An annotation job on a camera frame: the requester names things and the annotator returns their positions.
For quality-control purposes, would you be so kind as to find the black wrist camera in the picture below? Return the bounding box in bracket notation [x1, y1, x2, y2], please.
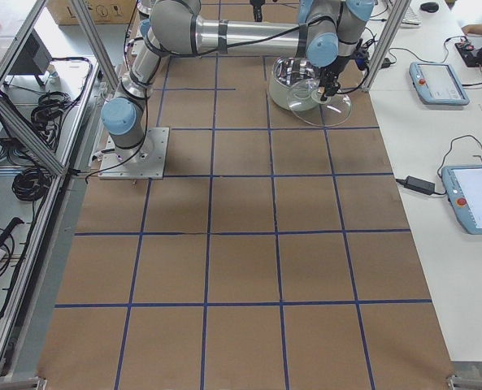
[351, 47, 369, 71]

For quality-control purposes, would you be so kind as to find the black coiled cable bundle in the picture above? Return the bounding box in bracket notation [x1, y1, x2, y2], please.
[11, 166, 50, 203]

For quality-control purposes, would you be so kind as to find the far blue teach pendant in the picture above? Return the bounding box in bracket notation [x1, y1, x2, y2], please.
[409, 63, 470, 106]

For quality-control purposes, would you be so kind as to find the aluminium frame post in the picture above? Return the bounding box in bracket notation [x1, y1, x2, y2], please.
[362, 0, 410, 92]

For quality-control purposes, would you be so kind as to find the blue teach pendant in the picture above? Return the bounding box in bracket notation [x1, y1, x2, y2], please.
[409, 63, 470, 106]
[441, 165, 482, 235]

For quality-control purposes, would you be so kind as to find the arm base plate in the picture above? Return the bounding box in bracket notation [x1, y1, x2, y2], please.
[98, 127, 170, 180]

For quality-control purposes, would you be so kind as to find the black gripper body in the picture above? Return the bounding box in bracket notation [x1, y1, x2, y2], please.
[320, 56, 349, 85]

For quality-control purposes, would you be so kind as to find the glass pot lid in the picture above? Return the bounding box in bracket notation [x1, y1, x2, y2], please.
[287, 79, 352, 127]

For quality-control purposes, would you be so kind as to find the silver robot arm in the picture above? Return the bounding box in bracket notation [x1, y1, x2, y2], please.
[137, 0, 266, 22]
[101, 1, 374, 165]

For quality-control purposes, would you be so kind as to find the cardboard box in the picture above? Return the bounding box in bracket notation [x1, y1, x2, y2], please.
[46, 0, 137, 25]

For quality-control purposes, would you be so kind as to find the black power adapter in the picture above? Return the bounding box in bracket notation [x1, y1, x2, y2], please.
[404, 175, 435, 195]

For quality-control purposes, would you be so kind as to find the pale green cooking pot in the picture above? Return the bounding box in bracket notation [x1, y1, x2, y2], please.
[269, 57, 319, 111]

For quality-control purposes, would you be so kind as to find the black computer mouse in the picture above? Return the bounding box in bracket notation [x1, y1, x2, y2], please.
[419, 2, 439, 13]

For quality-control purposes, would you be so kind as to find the near blue teach pendant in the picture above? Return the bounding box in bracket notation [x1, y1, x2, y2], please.
[441, 165, 482, 235]

